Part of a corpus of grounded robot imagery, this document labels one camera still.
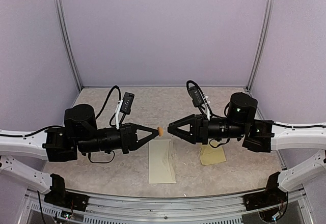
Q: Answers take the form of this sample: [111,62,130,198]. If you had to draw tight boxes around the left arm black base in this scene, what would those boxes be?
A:
[44,174,89,212]

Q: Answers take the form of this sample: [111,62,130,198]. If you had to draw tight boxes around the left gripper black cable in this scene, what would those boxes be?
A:
[88,85,122,163]

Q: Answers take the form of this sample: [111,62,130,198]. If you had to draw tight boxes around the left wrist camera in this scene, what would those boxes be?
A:
[114,92,134,130]

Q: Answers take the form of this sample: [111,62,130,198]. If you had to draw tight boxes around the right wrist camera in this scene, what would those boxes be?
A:
[188,87,211,121]

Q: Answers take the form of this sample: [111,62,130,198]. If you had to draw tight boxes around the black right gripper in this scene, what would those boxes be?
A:
[167,114,247,145]

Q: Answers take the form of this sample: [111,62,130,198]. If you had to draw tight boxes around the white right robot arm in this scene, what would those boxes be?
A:
[168,92,325,206]

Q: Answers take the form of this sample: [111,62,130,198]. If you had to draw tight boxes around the brown sticker sheet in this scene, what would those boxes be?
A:
[200,145,227,165]

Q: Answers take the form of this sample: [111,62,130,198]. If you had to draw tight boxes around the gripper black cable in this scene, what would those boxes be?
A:
[88,85,122,163]
[186,80,230,148]

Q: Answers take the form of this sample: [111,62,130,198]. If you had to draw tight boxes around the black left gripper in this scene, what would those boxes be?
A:
[77,123,159,155]

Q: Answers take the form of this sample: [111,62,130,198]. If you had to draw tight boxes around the aluminium frame post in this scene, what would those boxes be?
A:
[54,0,83,92]
[246,0,274,93]

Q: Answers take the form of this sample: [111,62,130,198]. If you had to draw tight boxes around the cream paper envelope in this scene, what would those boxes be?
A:
[148,139,176,184]

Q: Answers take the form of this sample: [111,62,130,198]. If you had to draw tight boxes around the round brown seal sticker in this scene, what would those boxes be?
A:
[157,127,164,137]

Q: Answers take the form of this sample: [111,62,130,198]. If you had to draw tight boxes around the left aluminium frame post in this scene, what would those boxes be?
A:
[54,0,83,92]

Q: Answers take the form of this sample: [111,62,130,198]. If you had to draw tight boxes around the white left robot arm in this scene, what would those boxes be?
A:
[1,104,162,162]

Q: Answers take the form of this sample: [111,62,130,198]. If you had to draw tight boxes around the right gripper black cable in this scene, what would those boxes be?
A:
[186,80,230,148]

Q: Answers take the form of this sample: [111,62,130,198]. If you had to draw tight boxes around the right aluminium frame post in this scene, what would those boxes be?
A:
[246,0,274,93]

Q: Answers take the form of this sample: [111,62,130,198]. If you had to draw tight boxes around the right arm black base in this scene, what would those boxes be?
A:
[242,172,288,211]

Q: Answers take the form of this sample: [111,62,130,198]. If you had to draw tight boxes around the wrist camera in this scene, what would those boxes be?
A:
[114,92,134,130]
[188,87,211,121]

